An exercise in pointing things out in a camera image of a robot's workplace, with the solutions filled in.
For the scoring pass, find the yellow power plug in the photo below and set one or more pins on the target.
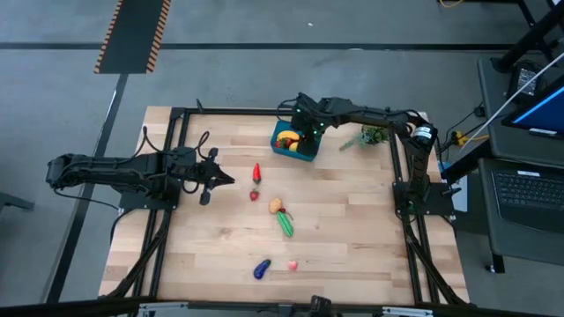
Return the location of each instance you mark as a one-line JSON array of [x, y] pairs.
[[460, 138]]

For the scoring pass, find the black stand base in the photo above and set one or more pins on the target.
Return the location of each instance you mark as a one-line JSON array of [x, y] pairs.
[[529, 39]]

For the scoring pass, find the red toy cherry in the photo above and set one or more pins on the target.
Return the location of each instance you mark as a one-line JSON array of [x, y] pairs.
[[282, 211]]

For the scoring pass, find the white rod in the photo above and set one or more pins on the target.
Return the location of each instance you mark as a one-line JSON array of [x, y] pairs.
[[506, 103]]

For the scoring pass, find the black chair base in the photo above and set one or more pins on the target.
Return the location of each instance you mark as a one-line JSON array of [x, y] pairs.
[[15, 201]]

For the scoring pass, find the silver aluminium bracket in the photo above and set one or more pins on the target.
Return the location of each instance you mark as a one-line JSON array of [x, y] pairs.
[[407, 311]]

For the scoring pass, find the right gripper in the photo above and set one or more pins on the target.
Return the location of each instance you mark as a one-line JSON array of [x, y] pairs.
[[313, 114]]

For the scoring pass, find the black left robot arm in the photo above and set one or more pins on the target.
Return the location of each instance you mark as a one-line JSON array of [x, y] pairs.
[[110, 174]]

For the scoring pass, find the dark laptop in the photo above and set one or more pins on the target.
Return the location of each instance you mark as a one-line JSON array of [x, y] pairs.
[[529, 198]]

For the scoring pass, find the red toy strawberry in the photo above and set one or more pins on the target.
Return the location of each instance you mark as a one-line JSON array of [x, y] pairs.
[[288, 142], [254, 195]]

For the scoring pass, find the green toy cucumber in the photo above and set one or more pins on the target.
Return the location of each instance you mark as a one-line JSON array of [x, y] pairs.
[[285, 224]]

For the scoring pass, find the black metal table frame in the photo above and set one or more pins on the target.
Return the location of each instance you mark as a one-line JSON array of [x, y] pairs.
[[247, 112]]

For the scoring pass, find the hazard-striped black floor mat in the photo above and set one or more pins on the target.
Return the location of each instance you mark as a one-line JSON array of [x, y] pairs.
[[132, 35]]

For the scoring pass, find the tan toy potato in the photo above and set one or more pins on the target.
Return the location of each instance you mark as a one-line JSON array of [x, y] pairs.
[[275, 205]]

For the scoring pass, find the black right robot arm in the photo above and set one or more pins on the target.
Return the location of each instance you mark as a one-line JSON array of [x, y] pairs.
[[374, 115]]

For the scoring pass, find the red toy tomato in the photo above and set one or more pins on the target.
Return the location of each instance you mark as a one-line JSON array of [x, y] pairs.
[[278, 143]]

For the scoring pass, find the pink toy peach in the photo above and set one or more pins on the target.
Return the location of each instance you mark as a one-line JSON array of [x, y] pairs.
[[292, 265]]

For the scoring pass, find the yellow toy banana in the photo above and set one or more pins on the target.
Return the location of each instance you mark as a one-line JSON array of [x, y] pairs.
[[287, 134]]

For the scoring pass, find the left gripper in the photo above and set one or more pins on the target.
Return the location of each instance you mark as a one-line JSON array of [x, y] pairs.
[[191, 171]]

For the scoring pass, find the blue plastic tupperware container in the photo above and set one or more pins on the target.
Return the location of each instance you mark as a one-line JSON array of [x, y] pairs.
[[274, 150]]

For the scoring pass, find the computer monitor blue screen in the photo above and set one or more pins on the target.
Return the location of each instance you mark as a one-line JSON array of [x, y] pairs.
[[542, 112]]

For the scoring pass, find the black power adapter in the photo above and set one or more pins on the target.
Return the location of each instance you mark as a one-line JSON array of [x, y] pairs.
[[524, 81]]

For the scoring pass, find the purple toy eggplant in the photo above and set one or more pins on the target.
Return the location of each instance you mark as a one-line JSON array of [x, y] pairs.
[[261, 269]]

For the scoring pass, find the red toy chili pepper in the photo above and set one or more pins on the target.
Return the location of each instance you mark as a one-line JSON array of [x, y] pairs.
[[257, 172]]

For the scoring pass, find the potted artificial green plant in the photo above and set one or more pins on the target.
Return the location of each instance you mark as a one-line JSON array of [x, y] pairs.
[[372, 134]]

